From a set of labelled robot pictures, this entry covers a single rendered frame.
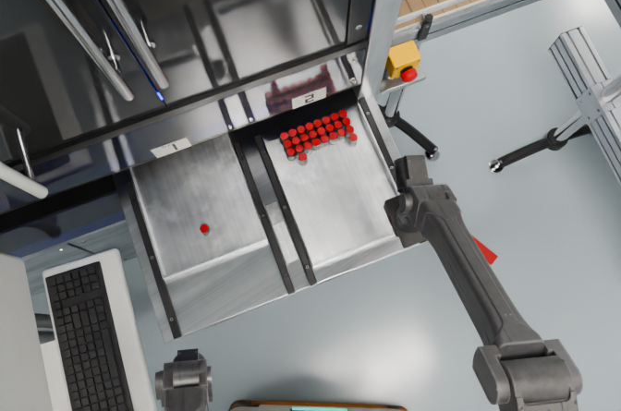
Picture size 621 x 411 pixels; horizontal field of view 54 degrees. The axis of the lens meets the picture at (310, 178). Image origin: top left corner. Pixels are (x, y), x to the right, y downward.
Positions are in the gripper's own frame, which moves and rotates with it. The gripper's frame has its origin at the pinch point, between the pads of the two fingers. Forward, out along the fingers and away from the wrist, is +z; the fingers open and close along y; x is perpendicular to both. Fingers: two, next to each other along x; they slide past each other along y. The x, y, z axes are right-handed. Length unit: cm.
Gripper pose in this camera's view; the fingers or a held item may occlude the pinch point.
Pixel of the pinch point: (402, 226)
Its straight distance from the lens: 130.0
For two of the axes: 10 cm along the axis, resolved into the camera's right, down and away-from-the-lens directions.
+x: -9.3, 3.6, -0.8
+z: 0.1, 2.5, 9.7
